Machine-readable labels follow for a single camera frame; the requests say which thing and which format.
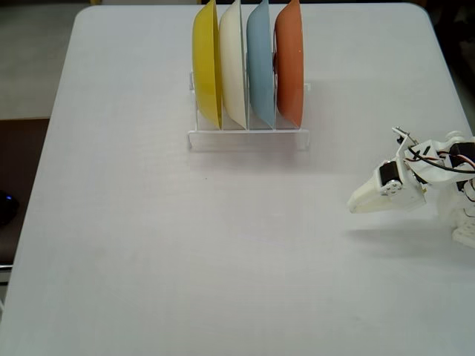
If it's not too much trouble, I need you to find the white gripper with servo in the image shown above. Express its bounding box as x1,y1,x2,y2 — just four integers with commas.
347,156,428,215

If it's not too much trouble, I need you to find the orange plate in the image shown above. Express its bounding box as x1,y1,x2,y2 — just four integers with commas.
273,0,306,129

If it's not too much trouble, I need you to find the light blue plate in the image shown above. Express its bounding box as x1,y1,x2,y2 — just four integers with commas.
246,0,278,129

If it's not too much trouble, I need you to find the cream white plate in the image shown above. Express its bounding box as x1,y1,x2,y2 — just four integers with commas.
218,0,249,131

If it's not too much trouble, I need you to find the yellow plate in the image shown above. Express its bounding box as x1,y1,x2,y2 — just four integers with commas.
191,0,224,131

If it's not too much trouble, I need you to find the black rounded object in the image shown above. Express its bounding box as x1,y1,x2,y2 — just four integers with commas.
0,189,20,226

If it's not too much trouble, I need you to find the white metal bar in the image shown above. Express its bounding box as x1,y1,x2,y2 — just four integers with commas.
0,263,15,312

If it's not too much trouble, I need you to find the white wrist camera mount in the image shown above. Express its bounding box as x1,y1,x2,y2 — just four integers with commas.
392,126,421,161

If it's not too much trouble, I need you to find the black cable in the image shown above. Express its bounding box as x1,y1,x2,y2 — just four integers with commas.
405,146,475,174

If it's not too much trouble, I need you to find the white wire plate rack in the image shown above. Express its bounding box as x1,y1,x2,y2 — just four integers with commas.
186,70,312,152

